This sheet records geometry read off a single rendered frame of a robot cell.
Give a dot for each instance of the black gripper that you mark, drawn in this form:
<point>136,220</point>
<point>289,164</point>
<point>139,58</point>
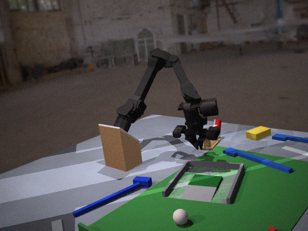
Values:
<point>195,128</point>

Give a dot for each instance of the white flat bar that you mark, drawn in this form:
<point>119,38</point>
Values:
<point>295,151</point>
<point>57,225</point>

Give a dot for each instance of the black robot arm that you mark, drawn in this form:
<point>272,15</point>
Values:
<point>135,106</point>

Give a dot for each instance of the white ball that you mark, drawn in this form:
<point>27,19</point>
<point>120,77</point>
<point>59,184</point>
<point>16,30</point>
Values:
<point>180,216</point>

